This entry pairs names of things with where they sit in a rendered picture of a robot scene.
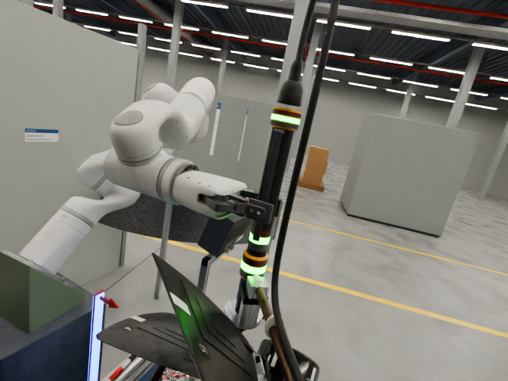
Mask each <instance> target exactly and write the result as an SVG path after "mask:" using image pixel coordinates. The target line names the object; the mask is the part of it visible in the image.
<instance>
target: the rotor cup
mask: <svg viewBox="0 0 508 381"><path fill-rule="evenodd" d="M292 349H293V352H294V355H295V356H296V360H297V362H298V365H299V368H300V370H301V372H302V375H303V377H304V379H311V375H312V371H313V369H314V368H315V369H316V371H315V375H314V379H313V381H318V377H319V374H320V367H319V366H318V364H317V363H316V362H315V361H314V360H312V359H311V358H310V357H308V356H307V355H305V354H303V353H301V352H299V351H298V350H296V349H294V348H292ZM257 353H258V354H259V355H260V356H261V358H262V362H263V366H264V369H265V375H266V380H267V381H286V380H285V378H284V375H283V371H282V369H281V366H280V362H279V360H278V359H277V361H276V364H275V366H274V367H272V366H271V362H272V360H273V357H274V354H275V349H274V345H273V342H272V341H271V339H263V340H262V341H261V343H260V345H259V348H258V351H257Z"/></svg>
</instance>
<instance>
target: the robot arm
mask: <svg viewBox="0 0 508 381"><path fill-rule="evenodd" d="M214 100H215V88H214V85H213V84H212V83H211V82H210V81H209V80H208V79H206V78H203V77H197V78H193V79H191V80H190V81H188V82H187V83H186V84H185V85H184V87H183V88H182V90H180V92H179V93H178V92H176V91H175V90H174V89H173V88H171V87H170V86H169V85H167V84H164V83H154V84H152V85H151V86H149V87H148V88H147V89H146V90H145V91H144V93H143V95H142V98H141V101H137V102H135V103H133V104H131V105H130V106H128V107H127V108H125V109H124V110H123V111H122V112H121V113H120V114H119V115H118V116H117V117H116V118H115V119H114V120H113V121H112V123H111V125H110V130H109V133H110V140H111V142H112V145H113V148H111V149H110V150H108V151H104V152H100V153H96V154H93V155H91V156H88V157H86V158H85V159H84V160H83V161H82V162H81V163H80V164H79V165H78V166H77V169H76V174H77V177H78V178H79V180H80V181H81V182H82V183H83V184H85V185H87V186H88V187H90V188H91V189H92V190H93V191H95V192H97V193H98V194H100V195H101V196H102V197H103V198H104V199H103V200H93V199H89V198H85V197H71V198H69V199H68V201H66V202H65V204H63V205H62V207H61V208H60V209H59V210H58V211H57V212H56V213H55V214H54V215H53V216H52V218H51V219H50V220H49V221H48V222H47V223H46V224H45V226H44V227H43V228H42V229H41V230H40V231H39V232H38V233H37V235H36V236H34V238H33V239H31V241H30V242H29V243H28V244H27V245H26V246H25V247H24V248H23V249H22V250H21V252H20V253H19V254H18V255H17V256H16V255H15V254H13V253H12V252H13V251H12V250H10V249H9V250H8V251H7V250H4V251H3V252H2V253H4V254H5V255H7V256H10V257H11V258H13V259H16V260H18V261H20V262H22V263H24V264H26V265H28V266H30V267H32V268H34V269H36V270H38V271H41V272H42V273H44V274H47V275H48V276H50V277H53V278H54V279H56V280H59V281H60V282H62V283H63V282H64V281H65V280H64V279H65V277H64V276H62V277H58V276H57V275H55V274H56V273H57V272H58V271H59V269H60V268H61V267H62V265H63V264H64V263H65V261H66V260H67V259H68V258H69V257H70V256H71V254H72V253H73V252H74V251H75V249H76V248H77V247H78V245H79V244H80V243H81V242H82V241H83V240H84V238H85V237H86V236H87V234H88V233H89V232H90V230H91V229H92V228H93V227H94V226H95V225H96V223H97V222H98V221H99V220H100V219H101V218H102V217H103V216H105V215H106V214H107V213H109V212H112V211H116V210H118V209H123V208H125V207H128V206H131V205H133V204H134V203H136V201H137V200H138V199H139V197H140V195H141V194H145V195H148V196H150V197H154V198H157V199H159V200H163V201H165V202H167V203H171V204H174V205H182V206H185V207H187V208H189V209H192V210H194V211H196V212H199V213H201V214H204V215H207V216H209V217H211V218H215V219H223V218H227V217H228V216H230V215H233V214H235V215H238V216H241V217H245V216H246V218H250V219H252V220H255V221H259V222H261V223H264V224H267V225H268V224H269V223H270V222H271V217H272V213H273V210H274V205H273V204H270V203H266V202H263V201H261V200H258V196H259V192H255V191H254V190H249V189H246V188H247V186H246V184H244V183H243V182H240V181H235V180H233V179H229V178H225V177H221V176H218V175H212V174H210V173H205V172H200V170H199V169H198V167H197V166H195V165H194V164H193V163H192V162H191V161H189V160H186V159H181V158H177V157H175V156H170V155H168V154H167V153H166V152H165V151H164V150H163V149H162V146H163V144H164V145H165V146H167V147H168V148H170V149H173V150H180V149H182V148H184V147H186V146H188V145H189V143H190V142H191V143H197V142H200V141H202V140H203V139H204V138H205V137H206V135H207V132H208V130H209V114H208V112H209V110H210V108H211V107H212V105H213V103H214ZM240 196H241V197H240ZM247 197H248V198H249V199H247ZM248 201H249V202H248Z"/></svg>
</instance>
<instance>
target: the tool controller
mask: <svg viewBox="0 0 508 381"><path fill-rule="evenodd" d="M251 221H252V219H250V218H246V216H245V217H241V216H238V215H235V214H233V215H230V216H228V217H227V218H223V219H215V218H211V217H209V220H208V222H207V224H206V226H205V228H204V230H203V233H202V235H201V237H200V240H199V242H198V244H197V245H198V246H200V247H202V248H203V249H204V250H205V251H207V252H208V253H210V254H212V255H214V256H215V257H216V258H218V257H219V256H220V255H221V254H223V253H224V252H226V253H229V252H230V250H233V249H234V245H235V244H236V243H238V242H239V241H241V240H242V239H243V236H244V234H245V233H246V230H247V228H248V227H249V225H250V223H251Z"/></svg>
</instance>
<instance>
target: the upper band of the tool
mask: <svg viewBox="0 0 508 381"><path fill-rule="evenodd" d="M273 109H279V110H286V111H290V112H294V113H299V114H302V112H300V111H297V110H291V109H287V108H282V107H274V108H273ZM272 114H275V115H280V114H276V113H272ZM280 116H284V115H280ZM287 117H291V116H287ZM291 118H294V119H298V118H295V117H291ZM273 120H277V119H273ZM277 121H281V120H277ZM281 122H285V121H281ZM288 123H292V122H288ZM292 124H295V123H292ZM270 125H271V126H272V127H275V128H279V129H286V130H290V131H296V130H297V129H291V128H287V127H283V126H278V125H272V124H270ZM295 125H298V124H295Z"/></svg>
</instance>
